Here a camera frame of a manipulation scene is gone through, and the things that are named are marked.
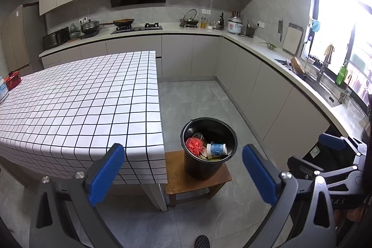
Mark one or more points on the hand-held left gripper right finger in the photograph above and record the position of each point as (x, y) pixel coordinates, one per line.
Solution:
(260, 175)

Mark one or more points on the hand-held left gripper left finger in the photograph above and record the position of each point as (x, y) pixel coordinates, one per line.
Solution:
(107, 172)

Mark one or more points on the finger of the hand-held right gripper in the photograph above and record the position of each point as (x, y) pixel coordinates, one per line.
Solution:
(331, 142)
(303, 166)

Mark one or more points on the blue patterned paper cup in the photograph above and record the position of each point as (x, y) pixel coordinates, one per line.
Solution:
(216, 150)

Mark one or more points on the black plastic bucket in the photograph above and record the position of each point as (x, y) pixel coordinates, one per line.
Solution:
(203, 169)

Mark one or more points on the red wrapper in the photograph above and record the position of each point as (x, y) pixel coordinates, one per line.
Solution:
(194, 146)

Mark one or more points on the person's right hand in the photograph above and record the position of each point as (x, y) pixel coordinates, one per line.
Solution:
(357, 213)

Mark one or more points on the black built-in appliance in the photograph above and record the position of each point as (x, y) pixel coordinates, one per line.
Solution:
(334, 159)

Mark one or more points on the small steel faucet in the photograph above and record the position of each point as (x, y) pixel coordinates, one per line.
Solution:
(345, 94)

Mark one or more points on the white kitchen island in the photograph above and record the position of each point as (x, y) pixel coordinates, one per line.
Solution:
(158, 197)

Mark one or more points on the steel sink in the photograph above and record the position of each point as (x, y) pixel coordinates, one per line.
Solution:
(314, 81)

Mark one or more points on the green bottle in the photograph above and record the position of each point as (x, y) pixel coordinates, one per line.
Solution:
(342, 73)

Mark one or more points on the tall steel faucet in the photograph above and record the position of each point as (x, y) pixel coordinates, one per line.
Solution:
(322, 70)

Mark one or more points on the white checkered tablecloth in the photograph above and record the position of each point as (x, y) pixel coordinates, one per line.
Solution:
(72, 108)

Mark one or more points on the brown wooden stool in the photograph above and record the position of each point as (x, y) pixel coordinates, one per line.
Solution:
(180, 178)

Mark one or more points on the round wooden board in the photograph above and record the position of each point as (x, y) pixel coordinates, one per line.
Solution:
(298, 65)

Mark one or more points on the black shoe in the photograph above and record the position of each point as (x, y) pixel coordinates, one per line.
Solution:
(202, 241)

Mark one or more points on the yellow cloth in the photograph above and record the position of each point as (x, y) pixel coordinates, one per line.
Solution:
(329, 52)

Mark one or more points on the grey rimmed cutting board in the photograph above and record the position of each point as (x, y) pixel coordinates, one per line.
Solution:
(292, 39)

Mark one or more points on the green vegetables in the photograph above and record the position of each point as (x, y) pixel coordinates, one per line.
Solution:
(271, 46)

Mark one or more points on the kitchen window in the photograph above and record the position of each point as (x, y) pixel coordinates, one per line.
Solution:
(340, 27)

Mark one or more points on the blue hanging cloth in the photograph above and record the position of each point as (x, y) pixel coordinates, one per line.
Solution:
(315, 25)

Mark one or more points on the hanging cleaver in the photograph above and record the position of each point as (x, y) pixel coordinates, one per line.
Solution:
(280, 30)

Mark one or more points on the white and blue container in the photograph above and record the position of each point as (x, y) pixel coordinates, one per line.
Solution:
(3, 91)

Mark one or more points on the black utensil holder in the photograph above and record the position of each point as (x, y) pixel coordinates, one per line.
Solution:
(250, 32)

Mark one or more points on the grey lower cabinets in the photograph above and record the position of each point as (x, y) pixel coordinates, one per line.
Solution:
(189, 56)

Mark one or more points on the green ceramic pot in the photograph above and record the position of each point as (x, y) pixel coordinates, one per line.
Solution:
(75, 35)

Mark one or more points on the black microwave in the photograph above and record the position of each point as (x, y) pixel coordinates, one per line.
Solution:
(56, 38)

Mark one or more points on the black lidded wok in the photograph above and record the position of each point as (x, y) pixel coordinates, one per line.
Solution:
(90, 27)

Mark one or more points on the black gas stove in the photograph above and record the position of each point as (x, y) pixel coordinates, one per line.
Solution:
(136, 28)

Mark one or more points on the green ceramic vase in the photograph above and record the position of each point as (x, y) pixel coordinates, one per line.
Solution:
(73, 27)

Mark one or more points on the black frying pan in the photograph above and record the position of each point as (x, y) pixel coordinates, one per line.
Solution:
(123, 22)

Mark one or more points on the white rice cooker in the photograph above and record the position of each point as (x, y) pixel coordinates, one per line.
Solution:
(234, 25)

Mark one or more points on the white seasoning jar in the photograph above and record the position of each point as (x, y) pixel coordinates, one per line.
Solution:
(212, 26)

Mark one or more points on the dark glass bottle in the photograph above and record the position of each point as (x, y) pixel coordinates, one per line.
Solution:
(221, 22)

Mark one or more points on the beige refrigerator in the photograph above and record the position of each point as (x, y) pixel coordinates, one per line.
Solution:
(20, 38)

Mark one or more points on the orange oil bottle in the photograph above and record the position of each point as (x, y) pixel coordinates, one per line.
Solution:
(203, 24)

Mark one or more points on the metal kettle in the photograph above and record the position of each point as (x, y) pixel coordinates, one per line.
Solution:
(189, 22)

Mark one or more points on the white wall socket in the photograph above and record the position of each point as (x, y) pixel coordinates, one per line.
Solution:
(260, 25)
(83, 18)
(206, 11)

